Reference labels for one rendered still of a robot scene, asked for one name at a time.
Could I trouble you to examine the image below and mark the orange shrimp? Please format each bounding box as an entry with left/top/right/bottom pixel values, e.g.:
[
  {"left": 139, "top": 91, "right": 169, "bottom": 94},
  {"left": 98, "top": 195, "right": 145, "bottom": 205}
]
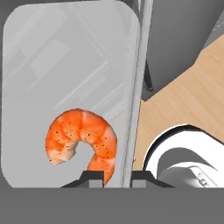
[{"left": 45, "top": 108, "right": 118, "bottom": 187}]

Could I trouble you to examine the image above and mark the black handle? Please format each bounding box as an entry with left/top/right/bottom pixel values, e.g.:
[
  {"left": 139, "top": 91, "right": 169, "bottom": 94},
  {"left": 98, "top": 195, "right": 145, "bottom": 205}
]
[{"left": 143, "top": 59, "right": 155, "bottom": 93}]

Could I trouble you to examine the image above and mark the dark grey appliance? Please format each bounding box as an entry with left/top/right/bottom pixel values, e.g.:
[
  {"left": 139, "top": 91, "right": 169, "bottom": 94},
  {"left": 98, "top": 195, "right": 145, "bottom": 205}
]
[{"left": 142, "top": 0, "right": 224, "bottom": 102}]

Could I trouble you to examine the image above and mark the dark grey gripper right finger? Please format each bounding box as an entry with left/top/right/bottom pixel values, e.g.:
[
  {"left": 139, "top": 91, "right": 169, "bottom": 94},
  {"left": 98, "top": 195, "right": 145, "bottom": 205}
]
[{"left": 130, "top": 171, "right": 176, "bottom": 188}]

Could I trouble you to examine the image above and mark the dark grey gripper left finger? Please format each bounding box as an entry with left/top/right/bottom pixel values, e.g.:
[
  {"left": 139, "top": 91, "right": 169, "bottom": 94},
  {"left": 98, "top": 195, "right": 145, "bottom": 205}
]
[{"left": 59, "top": 171, "right": 105, "bottom": 188}]

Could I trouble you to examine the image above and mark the white and black round object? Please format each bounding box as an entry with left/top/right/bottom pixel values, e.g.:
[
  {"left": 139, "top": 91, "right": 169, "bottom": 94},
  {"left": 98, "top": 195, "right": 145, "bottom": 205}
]
[{"left": 143, "top": 123, "right": 224, "bottom": 188}]

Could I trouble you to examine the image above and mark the clear plastic meat container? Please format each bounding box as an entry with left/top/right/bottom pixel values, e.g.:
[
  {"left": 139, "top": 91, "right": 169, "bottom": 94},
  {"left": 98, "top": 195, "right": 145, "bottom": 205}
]
[{"left": 0, "top": 0, "right": 155, "bottom": 188}]

